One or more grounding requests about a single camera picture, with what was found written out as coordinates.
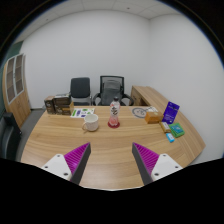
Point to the black leather sofa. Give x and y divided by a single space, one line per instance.
9 136

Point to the small light blue box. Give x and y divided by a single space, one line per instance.
170 137

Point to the black solid-back office chair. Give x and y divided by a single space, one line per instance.
80 87

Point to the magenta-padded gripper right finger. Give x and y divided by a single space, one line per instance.
148 160

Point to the wooden shelf cabinet glass doors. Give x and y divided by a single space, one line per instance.
16 90

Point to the purple standing pouch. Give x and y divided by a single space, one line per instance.
170 112

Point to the white ceramic mug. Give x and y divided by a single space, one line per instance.
91 122

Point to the yellow-brown snack packet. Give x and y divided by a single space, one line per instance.
165 127

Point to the green flat box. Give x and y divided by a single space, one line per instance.
176 129

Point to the tall dark brown carton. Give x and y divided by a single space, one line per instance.
49 105

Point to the grey mesh-back office chair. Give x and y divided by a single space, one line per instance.
111 89

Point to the white sheet with coloured stickers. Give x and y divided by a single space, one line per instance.
81 112

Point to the flat dark brown carton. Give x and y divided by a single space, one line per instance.
62 99

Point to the orange cardboard box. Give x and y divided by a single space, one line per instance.
153 117

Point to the wooden side desk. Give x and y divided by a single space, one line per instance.
148 95

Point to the flat round red coaster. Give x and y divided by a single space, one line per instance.
110 125

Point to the pink drink bottle black cap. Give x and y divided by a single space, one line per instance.
114 111

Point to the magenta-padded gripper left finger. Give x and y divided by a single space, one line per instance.
76 159

